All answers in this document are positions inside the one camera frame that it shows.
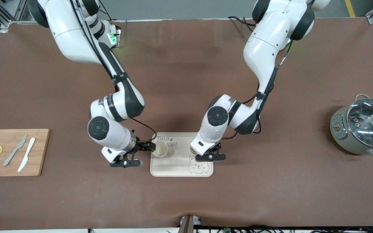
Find cream tray with bear print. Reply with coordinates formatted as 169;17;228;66
150;132;214;177

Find black arm base cable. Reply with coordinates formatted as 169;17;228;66
98;0;113;20
227;15;259;33

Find white plastic knife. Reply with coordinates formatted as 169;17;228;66
17;138;36;172

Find brown table cover sheet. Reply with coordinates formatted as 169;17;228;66
0;18;373;230

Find wooden cutting board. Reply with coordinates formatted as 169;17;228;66
0;129;51;177

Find sage green electric pot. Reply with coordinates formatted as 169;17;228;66
330;94;373;159

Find grey plastic knife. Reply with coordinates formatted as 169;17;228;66
3;134;28;167

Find glass pot lid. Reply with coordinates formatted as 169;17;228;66
346;99;373;150

